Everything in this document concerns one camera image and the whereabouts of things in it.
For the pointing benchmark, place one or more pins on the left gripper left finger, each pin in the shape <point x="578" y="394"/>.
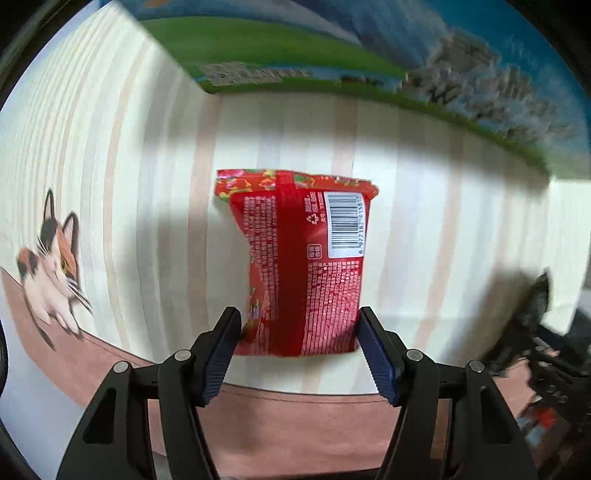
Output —
<point x="112" y="439"/>

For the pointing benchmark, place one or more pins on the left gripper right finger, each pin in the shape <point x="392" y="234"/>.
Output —
<point x="454" y="423"/>

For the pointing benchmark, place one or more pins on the black snack packet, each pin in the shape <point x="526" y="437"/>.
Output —
<point x="517" y="338"/>

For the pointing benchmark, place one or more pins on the red snack packet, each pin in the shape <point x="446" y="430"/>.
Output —
<point x="307" y="236"/>

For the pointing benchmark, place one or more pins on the striped cat table mat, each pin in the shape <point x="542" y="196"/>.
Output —
<point x="105" y="121"/>

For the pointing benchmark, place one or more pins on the open cardboard box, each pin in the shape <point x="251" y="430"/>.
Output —
<point x="478" y="64"/>

